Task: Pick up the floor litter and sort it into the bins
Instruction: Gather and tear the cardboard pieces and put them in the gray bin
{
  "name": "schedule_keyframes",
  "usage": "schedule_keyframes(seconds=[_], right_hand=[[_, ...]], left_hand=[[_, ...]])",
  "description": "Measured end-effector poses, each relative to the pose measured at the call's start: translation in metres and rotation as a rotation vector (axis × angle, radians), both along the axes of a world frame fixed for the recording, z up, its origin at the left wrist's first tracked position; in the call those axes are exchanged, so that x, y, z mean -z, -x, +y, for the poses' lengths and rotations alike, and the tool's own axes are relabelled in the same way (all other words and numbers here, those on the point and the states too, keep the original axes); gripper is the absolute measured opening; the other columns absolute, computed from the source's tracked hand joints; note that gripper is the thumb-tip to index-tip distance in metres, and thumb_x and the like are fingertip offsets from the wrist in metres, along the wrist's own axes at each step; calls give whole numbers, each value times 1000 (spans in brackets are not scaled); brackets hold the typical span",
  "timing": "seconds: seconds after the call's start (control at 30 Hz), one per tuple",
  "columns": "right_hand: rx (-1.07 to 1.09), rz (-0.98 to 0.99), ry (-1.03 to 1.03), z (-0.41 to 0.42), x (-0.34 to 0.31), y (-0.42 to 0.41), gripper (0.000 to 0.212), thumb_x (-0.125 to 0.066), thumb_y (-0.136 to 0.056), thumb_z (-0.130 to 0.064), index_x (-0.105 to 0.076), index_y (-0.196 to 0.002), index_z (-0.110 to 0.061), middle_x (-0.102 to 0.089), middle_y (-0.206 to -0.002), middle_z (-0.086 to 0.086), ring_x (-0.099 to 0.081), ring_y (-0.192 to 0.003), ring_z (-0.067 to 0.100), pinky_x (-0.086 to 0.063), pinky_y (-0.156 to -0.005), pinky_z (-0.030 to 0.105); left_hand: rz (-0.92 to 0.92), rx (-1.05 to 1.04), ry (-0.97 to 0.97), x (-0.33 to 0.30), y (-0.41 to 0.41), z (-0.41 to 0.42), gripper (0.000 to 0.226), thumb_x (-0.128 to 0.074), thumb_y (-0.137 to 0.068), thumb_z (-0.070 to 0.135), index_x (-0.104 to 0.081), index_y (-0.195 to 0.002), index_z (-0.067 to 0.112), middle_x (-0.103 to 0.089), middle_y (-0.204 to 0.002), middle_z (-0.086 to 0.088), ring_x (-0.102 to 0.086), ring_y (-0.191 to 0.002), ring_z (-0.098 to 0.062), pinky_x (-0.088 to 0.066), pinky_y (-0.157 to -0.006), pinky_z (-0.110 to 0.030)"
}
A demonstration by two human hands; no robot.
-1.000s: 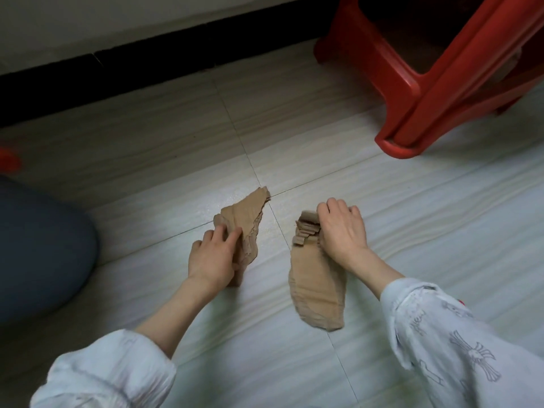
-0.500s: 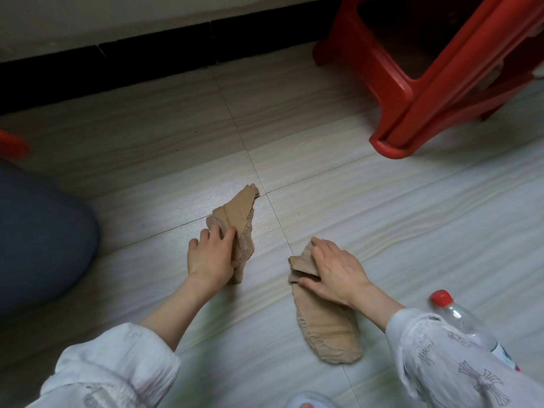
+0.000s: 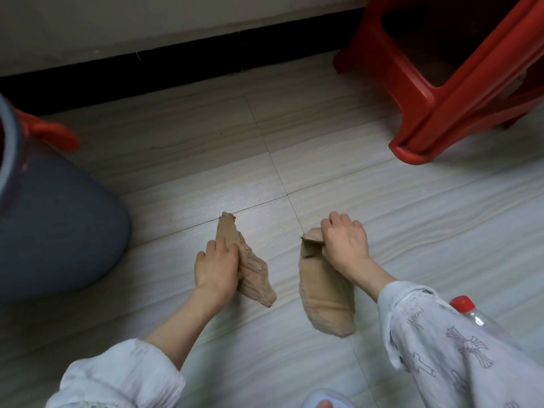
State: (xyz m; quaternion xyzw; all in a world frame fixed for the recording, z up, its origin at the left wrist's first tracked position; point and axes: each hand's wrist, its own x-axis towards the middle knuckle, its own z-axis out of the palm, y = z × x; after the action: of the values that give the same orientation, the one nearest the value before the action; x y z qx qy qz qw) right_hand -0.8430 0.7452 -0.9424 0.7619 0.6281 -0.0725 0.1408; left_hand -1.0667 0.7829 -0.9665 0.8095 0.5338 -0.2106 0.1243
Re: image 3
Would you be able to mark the clear bottle red label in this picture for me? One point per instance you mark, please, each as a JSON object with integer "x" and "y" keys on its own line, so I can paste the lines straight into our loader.
{"x": 463, "y": 303}

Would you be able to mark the person's left forearm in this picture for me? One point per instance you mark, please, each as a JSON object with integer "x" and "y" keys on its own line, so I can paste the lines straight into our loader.
{"x": 187, "y": 327}

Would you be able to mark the small ribbed cardboard piece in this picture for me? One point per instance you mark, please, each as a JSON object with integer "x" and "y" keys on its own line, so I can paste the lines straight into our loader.
{"x": 255, "y": 276}

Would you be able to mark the person's right hand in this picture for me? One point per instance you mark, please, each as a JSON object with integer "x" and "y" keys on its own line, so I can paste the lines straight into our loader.
{"x": 346, "y": 246}

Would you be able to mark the person's white left sleeve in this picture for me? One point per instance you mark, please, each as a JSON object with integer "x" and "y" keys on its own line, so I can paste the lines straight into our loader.
{"x": 119, "y": 378}

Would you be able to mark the person's left hand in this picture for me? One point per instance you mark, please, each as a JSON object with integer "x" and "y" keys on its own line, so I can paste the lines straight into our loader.
{"x": 216, "y": 271}

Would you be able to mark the person's right foot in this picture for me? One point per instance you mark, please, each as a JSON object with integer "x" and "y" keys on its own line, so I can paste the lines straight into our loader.
{"x": 328, "y": 404}

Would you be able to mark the person's right forearm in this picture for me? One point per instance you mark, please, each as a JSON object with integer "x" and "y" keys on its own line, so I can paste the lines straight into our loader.
{"x": 372, "y": 280}

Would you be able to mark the person's printed right sleeve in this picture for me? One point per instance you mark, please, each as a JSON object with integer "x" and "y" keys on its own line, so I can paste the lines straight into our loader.
{"x": 446, "y": 356}

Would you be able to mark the grey bin with red liner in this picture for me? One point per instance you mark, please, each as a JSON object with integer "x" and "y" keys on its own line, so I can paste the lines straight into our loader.
{"x": 51, "y": 233}

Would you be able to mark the red plastic stool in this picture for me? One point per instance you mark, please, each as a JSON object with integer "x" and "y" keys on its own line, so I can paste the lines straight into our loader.
{"x": 425, "y": 101}

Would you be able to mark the curved smooth cardboard piece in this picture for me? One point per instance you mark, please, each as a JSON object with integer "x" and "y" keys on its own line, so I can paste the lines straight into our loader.
{"x": 327, "y": 301}

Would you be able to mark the light blue right slipper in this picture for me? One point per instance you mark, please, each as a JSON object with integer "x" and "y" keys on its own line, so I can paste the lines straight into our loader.
{"x": 327, "y": 394}

